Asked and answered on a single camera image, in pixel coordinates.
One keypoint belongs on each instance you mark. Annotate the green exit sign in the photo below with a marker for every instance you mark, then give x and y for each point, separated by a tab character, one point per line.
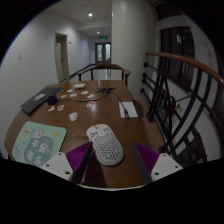
103	37

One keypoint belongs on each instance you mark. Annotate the black closed laptop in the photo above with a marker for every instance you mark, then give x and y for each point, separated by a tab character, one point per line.
35	100

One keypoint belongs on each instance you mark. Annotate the dark window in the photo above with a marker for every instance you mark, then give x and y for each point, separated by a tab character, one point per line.
176	50

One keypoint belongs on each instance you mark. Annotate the glass double door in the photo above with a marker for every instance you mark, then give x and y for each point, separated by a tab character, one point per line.
103	52

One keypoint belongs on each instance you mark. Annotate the white side door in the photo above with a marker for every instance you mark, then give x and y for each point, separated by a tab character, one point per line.
59	60

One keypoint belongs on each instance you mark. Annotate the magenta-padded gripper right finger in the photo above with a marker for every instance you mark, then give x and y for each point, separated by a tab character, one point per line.
166	165

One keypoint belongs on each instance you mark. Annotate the black railing with wooden handrail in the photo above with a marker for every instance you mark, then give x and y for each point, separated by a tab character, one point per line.
186	60

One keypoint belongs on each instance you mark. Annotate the small cream sticker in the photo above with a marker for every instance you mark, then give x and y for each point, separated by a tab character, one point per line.
51	108

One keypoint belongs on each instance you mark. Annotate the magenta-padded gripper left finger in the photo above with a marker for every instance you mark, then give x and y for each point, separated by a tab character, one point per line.
58	164

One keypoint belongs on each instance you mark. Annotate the green cartoon-print mouse pad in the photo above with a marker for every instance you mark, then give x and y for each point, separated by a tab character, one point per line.
36	143

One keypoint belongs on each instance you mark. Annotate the white and red sticker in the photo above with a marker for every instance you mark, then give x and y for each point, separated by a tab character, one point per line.
90	104

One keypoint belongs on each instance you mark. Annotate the small beige sticker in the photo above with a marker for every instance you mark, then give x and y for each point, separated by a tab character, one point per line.
63	96

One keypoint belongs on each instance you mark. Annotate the small black box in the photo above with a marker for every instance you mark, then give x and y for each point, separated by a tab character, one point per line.
52	99

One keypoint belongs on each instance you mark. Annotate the orange and white sticker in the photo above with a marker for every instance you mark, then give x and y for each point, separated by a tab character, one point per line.
60	107

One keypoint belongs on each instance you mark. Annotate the white perforated computer mouse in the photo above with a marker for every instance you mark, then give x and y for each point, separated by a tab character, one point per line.
106	145

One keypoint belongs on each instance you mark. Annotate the small white sticker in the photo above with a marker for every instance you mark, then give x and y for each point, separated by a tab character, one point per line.
70	90
85	92
73	95
91	96

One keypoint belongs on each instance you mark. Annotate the white wall switch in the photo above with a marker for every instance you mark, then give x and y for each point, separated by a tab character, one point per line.
20	56

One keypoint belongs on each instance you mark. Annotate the brown wooden armchair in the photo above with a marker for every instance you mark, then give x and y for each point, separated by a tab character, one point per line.
106	66

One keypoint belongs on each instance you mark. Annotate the small white flat box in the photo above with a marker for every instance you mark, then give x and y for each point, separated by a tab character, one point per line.
79	86

